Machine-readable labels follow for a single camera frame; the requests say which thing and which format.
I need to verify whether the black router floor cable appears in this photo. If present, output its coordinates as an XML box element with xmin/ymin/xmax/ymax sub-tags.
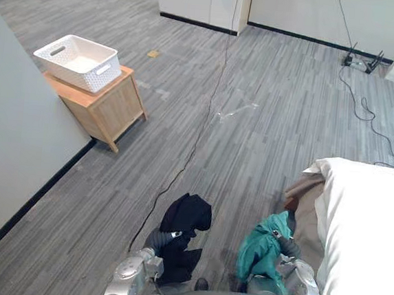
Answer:
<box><xmin>329</xmin><ymin>63</ymin><xmax>394</xmax><ymax>170</ymax></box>

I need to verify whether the clear floor tape strip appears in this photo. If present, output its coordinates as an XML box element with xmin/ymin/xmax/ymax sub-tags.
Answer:
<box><xmin>213</xmin><ymin>99</ymin><xmax>260</xmax><ymax>127</ymax></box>

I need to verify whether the white perforated laundry basket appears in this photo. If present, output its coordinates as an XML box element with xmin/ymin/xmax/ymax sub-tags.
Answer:
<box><xmin>30</xmin><ymin>30</ymin><xmax>126</xmax><ymax>96</ymax></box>

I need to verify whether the thin black wall cable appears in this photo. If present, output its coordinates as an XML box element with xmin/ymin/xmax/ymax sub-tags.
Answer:
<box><xmin>333</xmin><ymin>0</ymin><xmax>358</xmax><ymax>52</ymax></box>

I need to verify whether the left dark robot foot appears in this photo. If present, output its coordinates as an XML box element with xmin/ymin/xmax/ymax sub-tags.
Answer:
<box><xmin>193</xmin><ymin>276</ymin><xmax>211</xmax><ymax>293</ymax></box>

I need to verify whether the light wooden bedside cabinet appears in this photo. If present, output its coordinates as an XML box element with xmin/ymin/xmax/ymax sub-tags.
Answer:
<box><xmin>37</xmin><ymin>58</ymin><xmax>153</xmax><ymax>156</ymax></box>

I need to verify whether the beige bed blanket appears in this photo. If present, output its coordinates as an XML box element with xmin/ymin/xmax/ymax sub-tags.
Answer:
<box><xmin>278</xmin><ymin>170</ymin><xmax>333</xmax><ymax>266</ymax></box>

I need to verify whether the white partition cabinet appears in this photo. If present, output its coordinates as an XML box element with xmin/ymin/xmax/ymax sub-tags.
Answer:
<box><xmin>150</xmin><ymin>0</ymin><xmax>254</xmax><ymax>38</ymax></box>

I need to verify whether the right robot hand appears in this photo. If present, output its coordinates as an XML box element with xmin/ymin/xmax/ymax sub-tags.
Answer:
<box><xmin>267</xmin><ymin>228</ymin><xmax>304</xmax><ymax>261</ymax></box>

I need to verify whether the long thin black tether cable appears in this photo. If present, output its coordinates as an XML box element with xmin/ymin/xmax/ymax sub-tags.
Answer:
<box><xmin>127</xmin><ymin>0</ymin><xmax>241</xmax><ymax>261</ymax></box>

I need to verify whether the teal green cloth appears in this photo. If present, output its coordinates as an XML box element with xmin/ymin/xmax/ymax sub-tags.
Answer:
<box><xmin>233</xmin><ymin>207</ymin><xmax>298</xmax><ymax>295</ymax></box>

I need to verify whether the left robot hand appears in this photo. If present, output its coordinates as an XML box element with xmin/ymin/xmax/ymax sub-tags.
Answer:
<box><xmin>144</xmin><ymin>226</ymin><xmax>193</xmax><ymax>259</ymax></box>

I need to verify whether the black cloth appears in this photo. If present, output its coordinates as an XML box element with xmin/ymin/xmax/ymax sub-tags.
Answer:
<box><xmin>153</xmin><ymin>190</ymin><xmax>215</xmax><ymax>289</ymax></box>

